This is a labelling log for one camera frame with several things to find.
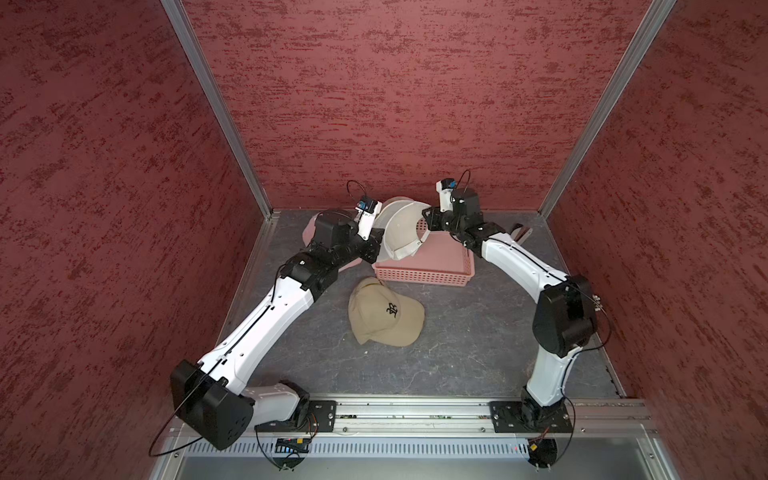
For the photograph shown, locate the pens in cup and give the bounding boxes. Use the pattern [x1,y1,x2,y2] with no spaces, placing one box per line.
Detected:
[591,294,603,312]

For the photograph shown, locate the pink plastic basket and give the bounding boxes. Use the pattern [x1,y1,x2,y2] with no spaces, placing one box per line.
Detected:
[373,220,475,287]

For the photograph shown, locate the cream white baseball cap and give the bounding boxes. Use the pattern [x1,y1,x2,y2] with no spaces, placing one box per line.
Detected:
[373,196,429,263]

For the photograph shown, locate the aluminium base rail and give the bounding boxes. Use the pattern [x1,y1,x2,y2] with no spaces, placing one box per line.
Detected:
[173,395,658,436]

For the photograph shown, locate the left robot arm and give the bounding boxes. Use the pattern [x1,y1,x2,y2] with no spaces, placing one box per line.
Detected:
[170,206,384,450]

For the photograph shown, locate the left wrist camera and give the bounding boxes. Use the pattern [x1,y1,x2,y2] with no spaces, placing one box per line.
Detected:
[356,196,382,240]

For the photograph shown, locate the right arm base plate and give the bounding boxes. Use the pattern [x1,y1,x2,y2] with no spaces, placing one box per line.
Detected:
[488,401,573,434]

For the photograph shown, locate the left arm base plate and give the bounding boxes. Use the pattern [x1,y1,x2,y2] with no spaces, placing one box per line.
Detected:
[256,400,338,434]

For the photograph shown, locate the stapler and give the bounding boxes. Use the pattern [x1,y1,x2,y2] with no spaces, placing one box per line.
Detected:
[509,223,532,245]

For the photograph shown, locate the pink baseball cap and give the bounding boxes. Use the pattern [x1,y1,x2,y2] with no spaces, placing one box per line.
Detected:
[302,213,362,272]

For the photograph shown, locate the beige baseball cap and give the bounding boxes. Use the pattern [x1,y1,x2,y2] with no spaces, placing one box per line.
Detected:
[348,277,425,347]

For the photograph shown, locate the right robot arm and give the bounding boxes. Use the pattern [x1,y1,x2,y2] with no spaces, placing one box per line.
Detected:
[422,178,598,414]

